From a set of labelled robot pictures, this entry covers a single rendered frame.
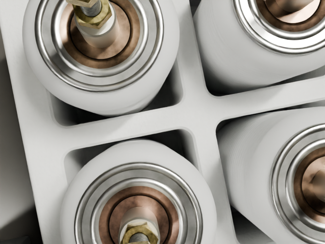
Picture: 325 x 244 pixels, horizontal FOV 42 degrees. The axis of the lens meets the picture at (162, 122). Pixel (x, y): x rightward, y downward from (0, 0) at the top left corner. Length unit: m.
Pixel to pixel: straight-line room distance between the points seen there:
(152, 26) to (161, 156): 0.08
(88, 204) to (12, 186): 0.28
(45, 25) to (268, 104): 0.18
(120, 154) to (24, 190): 0.28
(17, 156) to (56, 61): 0.28
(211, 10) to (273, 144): 0.09
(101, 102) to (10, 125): 0.28
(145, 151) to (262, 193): 0.07
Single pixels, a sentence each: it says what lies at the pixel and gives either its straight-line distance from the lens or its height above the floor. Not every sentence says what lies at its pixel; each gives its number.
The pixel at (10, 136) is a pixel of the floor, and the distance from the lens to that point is 0.52.
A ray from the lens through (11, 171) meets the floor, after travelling 0.53.
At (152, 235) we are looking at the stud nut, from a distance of 0.22.
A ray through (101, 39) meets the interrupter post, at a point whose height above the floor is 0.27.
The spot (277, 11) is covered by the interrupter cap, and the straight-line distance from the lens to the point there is 0.28.
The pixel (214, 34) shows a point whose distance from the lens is 0.29.
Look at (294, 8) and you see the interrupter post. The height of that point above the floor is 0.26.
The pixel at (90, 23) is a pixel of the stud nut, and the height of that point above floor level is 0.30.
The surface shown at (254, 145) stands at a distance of 0.28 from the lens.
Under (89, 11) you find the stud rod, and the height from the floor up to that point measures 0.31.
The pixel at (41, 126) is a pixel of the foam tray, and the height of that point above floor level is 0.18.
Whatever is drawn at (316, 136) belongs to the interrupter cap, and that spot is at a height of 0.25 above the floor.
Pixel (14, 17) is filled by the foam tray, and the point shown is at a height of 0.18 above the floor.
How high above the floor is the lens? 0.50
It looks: 87 degrees down
